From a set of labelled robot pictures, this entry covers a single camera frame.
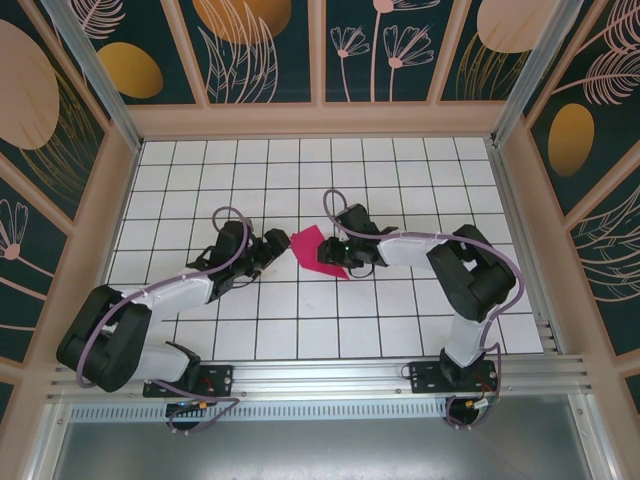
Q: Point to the aluminium frame post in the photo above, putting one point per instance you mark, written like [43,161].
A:
[534,75]
[100,85]

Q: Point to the small circuit board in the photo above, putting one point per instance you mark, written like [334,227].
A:
[480,403]
[192,405]

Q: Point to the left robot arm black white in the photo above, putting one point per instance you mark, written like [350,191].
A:
[110,350]

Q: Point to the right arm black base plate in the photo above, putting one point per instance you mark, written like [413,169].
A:
[425,377]

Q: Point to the aluminium side rail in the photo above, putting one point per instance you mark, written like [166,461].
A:
[515,200]

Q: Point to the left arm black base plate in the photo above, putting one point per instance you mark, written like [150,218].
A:
[220,380]

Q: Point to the pink square paper sheet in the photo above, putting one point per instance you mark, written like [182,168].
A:
[305,245]

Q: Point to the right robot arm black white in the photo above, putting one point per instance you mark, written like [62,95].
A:
[475,275]

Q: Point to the aluminium mounting rail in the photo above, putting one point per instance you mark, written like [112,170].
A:
[320,375]

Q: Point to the grey metal sheet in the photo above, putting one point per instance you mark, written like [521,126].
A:
[320,450]

